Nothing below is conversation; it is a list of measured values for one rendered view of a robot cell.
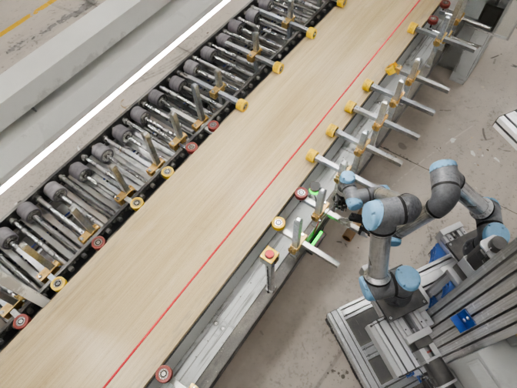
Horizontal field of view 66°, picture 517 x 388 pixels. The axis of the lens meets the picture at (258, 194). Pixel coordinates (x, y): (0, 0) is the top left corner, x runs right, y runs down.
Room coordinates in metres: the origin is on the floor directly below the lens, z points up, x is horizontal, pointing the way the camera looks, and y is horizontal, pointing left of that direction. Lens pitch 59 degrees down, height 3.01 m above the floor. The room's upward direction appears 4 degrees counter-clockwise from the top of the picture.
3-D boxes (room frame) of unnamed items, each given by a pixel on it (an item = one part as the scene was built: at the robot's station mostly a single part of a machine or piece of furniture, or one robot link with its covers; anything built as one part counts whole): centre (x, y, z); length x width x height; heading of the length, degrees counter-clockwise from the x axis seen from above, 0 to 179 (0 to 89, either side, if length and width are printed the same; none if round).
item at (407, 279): (0.57, -0.64, 1.21); 0.13 x 0.12 x 0.14; 97
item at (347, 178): (1.07, -0.45, 1.29); 0.09 x 0.08 x 0.11; 7
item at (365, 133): (1.52, -0.67, 0.89); 0.03 x 0.03 x 0.48; 51
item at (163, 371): (0.29, 0.52, 0.85); 0.08 x 0.08 x 0.11
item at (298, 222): (0.94, -0.20, 0.93); 0.03 x 0.03 x 0.48; 51
